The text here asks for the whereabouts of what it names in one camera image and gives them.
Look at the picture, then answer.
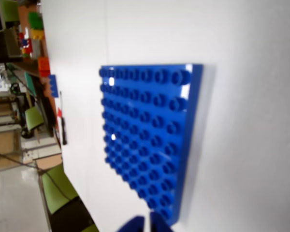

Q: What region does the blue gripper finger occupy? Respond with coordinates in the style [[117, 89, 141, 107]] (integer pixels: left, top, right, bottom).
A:
[[116, 215, 146, 232], [149, 210, 176, 232]]

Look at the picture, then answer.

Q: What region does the small blue building block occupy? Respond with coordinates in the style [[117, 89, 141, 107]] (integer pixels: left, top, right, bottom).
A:
[[49, 74, 59, 98]]

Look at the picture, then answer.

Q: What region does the orange building block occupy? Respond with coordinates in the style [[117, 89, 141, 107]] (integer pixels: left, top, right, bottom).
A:
[[38, 57, 51, 77]]

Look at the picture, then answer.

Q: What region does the red and blue block pile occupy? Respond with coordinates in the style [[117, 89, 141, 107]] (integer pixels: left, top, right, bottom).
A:
[[18, 32, 33, 58]]

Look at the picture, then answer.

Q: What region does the yellow building block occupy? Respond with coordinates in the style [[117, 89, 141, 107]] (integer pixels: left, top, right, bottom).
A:
[[30, 29, 44, 40]]

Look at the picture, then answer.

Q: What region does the green building block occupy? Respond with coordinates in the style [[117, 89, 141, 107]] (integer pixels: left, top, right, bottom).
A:
[[28, 12, 44, 30]]

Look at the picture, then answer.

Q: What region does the green chair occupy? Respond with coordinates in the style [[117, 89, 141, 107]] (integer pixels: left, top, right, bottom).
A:
[[40, 163, 79, 216], [25, 107, 44, 132], [0, 0, 19, 22]]

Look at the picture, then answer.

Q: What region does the blue 8x8 baseplate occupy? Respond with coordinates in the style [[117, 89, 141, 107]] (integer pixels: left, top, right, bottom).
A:
[[98, 63, 205, 228]]

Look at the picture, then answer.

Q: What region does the dark grey box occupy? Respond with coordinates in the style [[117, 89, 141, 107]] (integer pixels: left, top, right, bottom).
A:
[[0, 26, 24, 58]]

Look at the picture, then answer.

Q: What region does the black handle screwdriver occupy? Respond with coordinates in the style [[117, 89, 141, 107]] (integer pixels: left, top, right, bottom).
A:
[[58, 90, 69, 145]]

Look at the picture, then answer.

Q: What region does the black floor cable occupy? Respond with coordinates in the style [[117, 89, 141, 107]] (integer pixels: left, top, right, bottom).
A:
[[0, 146, 72, 201]]

